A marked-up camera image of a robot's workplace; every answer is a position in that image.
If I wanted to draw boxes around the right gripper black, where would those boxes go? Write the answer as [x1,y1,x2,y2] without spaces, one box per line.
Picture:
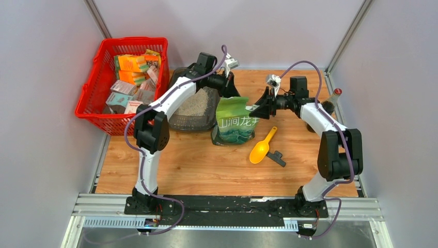
[249,87,294,120]

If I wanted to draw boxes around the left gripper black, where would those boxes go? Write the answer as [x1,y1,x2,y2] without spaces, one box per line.
[206,71,242,101]

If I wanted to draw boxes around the green litter bag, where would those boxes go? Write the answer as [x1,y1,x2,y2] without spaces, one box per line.
[211,97,259,146]

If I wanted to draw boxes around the yellow plastic scoop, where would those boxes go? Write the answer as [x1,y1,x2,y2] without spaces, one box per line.
[249,127,278,164]

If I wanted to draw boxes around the black bag clip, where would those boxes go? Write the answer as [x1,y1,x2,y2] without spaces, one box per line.
[266,150,286,167]

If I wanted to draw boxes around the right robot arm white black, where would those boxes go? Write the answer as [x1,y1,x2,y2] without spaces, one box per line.
[249,74,363,216]

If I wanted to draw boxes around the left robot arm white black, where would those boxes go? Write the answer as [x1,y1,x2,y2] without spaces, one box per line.
[124,53,239,214]

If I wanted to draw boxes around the grey litter box tray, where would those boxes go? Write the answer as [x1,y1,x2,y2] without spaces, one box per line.
[169,87,220,131]

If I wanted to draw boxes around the white pink sponge box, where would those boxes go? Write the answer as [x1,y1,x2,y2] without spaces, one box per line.
[124,100,144,114]

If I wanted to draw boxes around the pink grey box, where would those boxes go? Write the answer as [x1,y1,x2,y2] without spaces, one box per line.
[110,80,138,96]

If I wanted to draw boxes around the teal grey box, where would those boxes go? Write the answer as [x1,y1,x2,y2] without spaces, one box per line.
[105,92,133,114]

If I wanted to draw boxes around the dark cola bottle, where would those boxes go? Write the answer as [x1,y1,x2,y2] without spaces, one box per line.
[300,88,346,136]

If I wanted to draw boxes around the yellow patterned packet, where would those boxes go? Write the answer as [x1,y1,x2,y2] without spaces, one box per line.
[143,49,162,69]

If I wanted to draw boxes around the orange sponge pack lower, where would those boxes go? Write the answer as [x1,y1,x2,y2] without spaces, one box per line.
[116,70,147,85]

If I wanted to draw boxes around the orange sponge pack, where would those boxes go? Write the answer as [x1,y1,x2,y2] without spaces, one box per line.
[114,54,149,72]
[116,70,147,85]

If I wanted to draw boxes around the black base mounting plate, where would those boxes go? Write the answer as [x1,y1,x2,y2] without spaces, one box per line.
[124,195,328,227]

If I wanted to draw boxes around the orange sponge pack upper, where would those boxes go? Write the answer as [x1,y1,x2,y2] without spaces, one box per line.
[114,54,149,72]

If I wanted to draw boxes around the red plastic shopping basket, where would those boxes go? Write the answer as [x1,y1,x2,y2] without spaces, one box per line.
[75,37,169,136]

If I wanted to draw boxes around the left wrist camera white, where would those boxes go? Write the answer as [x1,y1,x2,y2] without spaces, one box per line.
[224,53,240,77]

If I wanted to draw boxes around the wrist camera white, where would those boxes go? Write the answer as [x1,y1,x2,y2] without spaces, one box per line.
[265,74,281,97]
[224,53,240,77]

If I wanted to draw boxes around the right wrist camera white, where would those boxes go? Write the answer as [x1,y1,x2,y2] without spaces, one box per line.
[265,74,281,97]

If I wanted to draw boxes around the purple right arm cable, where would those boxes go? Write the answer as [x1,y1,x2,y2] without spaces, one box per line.
[278,60,355,240]

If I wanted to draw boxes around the aluminium frame rail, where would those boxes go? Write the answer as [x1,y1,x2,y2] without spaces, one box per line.
[62,194,393,247]

